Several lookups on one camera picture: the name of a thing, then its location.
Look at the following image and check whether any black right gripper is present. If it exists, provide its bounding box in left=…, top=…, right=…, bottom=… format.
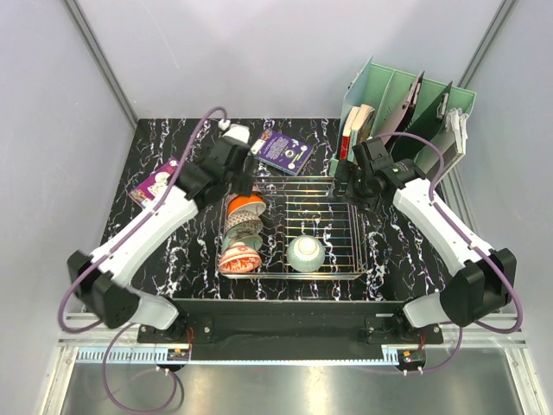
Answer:
left=326, top=158, right=384, bottom=216

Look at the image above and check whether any orange bowl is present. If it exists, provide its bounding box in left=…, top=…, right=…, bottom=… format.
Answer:
left=226, top=194, right=266, bottom=216

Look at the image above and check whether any wire dish rack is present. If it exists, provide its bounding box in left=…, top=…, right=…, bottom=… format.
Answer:
left=214, top=175, right=369, bottom=281

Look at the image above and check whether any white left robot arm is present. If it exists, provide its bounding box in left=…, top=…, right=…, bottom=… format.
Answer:
left=67, top=124, right=252, bottom=342

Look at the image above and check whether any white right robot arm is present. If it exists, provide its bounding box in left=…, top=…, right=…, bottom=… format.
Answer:
left=329, top=136, right=524, bottom=343

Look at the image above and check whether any red spine book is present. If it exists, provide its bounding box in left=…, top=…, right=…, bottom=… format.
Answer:
left=339, top=135, right=351, bottom=160

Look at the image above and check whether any dark purple paperback book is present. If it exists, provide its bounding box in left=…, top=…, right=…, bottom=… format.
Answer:
left=251, top=129, right=314, bottom=176

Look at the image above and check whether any teal bird patterned bowl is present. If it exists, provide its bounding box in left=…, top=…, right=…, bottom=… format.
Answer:
left=221, top=228, right=263, bottom=252

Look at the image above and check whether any cream paperback book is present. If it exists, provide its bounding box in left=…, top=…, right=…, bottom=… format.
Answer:
left=342, top=104, right=375, bottom=149

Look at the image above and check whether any dark green clipboard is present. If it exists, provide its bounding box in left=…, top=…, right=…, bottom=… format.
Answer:
left=391, top=81, right=453, bottom=162

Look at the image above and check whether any red white floral bowl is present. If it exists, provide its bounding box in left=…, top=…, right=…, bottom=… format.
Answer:
left=218, top=242, right=262, bottom=273

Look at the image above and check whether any pale green upturned bowl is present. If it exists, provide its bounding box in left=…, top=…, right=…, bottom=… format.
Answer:
left=286, top=235, right=325, bottom=273

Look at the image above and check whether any pink clipboard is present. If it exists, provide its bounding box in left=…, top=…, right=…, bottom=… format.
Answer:
left=371, top=71, right=425, bottom=137

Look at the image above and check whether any purple rabbit picture book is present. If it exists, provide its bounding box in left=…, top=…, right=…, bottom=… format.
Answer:
left=130, top=157, right=178, bottom=209

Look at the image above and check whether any mint green file organizer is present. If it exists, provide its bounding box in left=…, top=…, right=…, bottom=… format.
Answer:
left=329, top=56, right=476, bottom=176

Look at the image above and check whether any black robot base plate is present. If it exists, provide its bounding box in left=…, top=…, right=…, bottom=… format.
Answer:
left=137, top=299, right=443, bottom=365

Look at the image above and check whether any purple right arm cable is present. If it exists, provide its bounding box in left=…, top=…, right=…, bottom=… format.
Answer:
left=371, top=131, right=526, bottom=377

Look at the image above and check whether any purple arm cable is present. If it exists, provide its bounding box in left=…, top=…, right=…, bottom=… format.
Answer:
left=371, top=131, right=526, bottom=377
left=58, top=105, right=230, bottom=410

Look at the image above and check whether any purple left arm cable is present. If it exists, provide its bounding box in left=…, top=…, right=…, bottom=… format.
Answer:
left=58, top=105, right=230, bottom=410

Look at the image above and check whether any aluminium frame rail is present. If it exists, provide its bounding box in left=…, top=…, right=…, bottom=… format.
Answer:
left=55, top=310, right=531, bottom=368

